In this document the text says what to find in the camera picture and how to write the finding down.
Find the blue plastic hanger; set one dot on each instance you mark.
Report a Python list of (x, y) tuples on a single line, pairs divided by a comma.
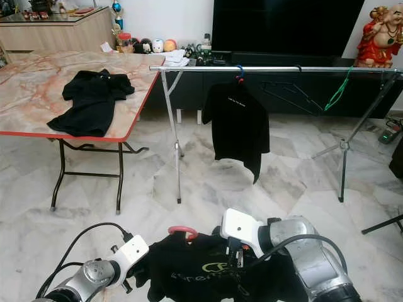
[(239, 68)]

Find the white round toy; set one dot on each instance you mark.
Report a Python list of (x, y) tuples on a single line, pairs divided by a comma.
[(158, 46)]

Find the black round toy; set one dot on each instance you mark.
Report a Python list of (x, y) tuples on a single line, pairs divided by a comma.
[(141, 46)]

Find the plain black shirt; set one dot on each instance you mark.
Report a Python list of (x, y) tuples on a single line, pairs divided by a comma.
[(91, 100)]

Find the black flat television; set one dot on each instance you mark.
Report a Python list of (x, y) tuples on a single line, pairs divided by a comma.
[(286, 25)]

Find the marble-top folding table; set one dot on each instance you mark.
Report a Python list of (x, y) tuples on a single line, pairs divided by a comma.
[(38, 88)]

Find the blue ball trophy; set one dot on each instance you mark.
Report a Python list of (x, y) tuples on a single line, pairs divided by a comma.
[(117, 10)]

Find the black tv console cabinet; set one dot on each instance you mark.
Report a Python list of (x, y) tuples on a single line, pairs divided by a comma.
[(289, 97)]

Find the grey power strip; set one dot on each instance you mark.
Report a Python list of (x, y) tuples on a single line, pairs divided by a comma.
[(389, 136)]

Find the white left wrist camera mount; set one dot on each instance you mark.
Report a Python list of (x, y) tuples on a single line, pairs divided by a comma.
[(128, 255)]

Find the red laughing buddha statue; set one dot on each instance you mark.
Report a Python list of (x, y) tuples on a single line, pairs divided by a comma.
[(381, 44)]

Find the green plastic hanger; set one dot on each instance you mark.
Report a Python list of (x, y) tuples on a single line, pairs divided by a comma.
[(339, 89)]

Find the black shirt yellow-green logo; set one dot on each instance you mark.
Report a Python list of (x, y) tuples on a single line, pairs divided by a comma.
[(195, 277)]

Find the silver metal clothes rack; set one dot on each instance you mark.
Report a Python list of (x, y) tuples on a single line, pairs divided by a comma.
[(195, 68)]

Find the black plastic hanger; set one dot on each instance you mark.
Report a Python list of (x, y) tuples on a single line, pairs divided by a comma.
[(289, 93)]

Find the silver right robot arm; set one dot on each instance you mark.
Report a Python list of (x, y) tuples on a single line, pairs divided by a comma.
[(315, 267)]

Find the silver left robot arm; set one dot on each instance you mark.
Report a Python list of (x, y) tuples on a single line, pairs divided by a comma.
[(85, 280)]

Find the clear plastic bottle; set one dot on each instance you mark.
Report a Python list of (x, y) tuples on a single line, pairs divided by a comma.
[(206, 43)]

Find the white paper stack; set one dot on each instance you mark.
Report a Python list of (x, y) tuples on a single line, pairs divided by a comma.
[(176, 58)]

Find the red-lid jar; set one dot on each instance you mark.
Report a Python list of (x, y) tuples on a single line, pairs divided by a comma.
[(124, 43)]

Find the orange round toy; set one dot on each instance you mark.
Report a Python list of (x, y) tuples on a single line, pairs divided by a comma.
[(170, 45)]

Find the red plastic hanger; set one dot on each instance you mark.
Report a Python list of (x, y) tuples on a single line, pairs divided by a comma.
[(182, 228)]

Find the light wooden sideboard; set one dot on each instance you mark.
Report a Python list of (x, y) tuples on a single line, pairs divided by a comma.
[(53, 34)]

